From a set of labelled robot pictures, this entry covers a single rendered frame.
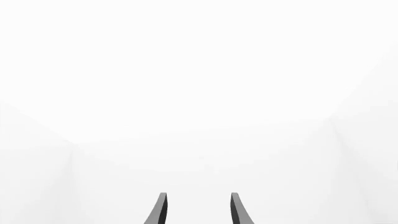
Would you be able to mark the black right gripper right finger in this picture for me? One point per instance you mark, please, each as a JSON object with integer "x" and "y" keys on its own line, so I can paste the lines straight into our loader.
{"x": 238, "y": 212}

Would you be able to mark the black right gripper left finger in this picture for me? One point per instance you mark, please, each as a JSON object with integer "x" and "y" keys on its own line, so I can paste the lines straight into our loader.
{"x": 158, "y": 212}

